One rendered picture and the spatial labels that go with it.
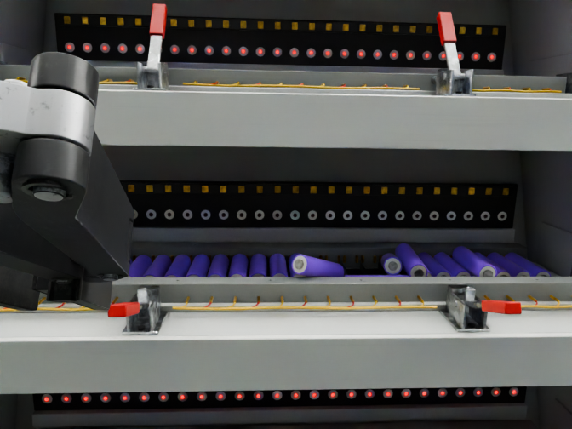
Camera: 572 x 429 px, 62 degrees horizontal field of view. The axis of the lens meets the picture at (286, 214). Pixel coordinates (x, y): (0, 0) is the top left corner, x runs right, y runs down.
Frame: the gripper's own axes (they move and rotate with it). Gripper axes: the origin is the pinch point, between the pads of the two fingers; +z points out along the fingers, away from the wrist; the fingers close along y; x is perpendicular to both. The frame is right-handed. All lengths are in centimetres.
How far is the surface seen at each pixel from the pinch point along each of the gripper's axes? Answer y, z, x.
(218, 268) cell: 5.6, 25.3, 4.8
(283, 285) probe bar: 11.8, 20.6, 2.4
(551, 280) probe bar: 36.5, 21.1, 2.7
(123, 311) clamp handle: 0.8, 10.9, -0.7
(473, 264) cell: 30.3, 23.1, 4.7
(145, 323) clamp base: 0.4, 18.8, -0.9
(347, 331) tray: 16.7, 17.8, -1.8
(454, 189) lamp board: 32.2, 29.3, 14.7
